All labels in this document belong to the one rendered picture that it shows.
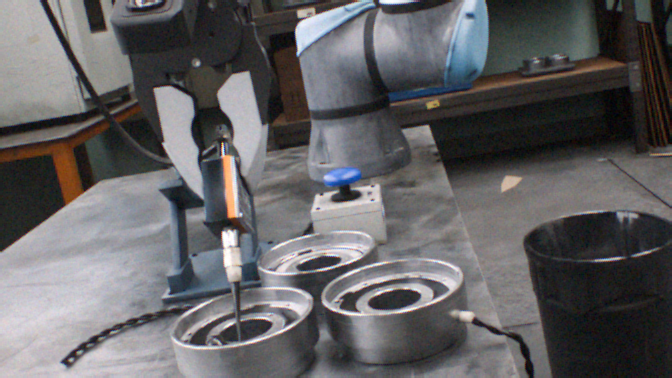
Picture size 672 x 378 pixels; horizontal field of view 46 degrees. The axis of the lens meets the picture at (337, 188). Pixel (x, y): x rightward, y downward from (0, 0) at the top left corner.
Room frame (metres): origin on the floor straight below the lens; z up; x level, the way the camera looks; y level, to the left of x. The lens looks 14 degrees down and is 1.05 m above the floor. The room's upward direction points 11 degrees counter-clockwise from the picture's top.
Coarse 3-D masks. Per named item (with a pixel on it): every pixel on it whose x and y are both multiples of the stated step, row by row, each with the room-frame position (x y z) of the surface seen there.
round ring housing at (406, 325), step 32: (352, 288) 0.59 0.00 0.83; (384, 288) 0.58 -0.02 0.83; (416, 288) 0.56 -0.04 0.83; (448, 288) 0.55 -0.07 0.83; (352, 320) 0.51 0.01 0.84; (384, 320) 0.50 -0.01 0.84; (416, 320) 0.50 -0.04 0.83; (448, 320) 0.51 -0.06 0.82; (352, 352) 0.52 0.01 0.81; (384, 352) 0.51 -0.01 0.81; (416, 352) 0.51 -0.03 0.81
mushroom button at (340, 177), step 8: (344, 168) 0.82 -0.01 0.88; (352, 168) 0.81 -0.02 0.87; (328, 176) 0.80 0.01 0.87; (336, 176) 0.80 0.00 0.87; (344, 176) 0.79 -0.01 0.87; (352, 176) 0.79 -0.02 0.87; (360, 176) 0.80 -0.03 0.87; (328, 184) 0.80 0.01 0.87; (336, 184) 0.79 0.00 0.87; (344, 184) 0.79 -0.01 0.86; (344, 192) 0.81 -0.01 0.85
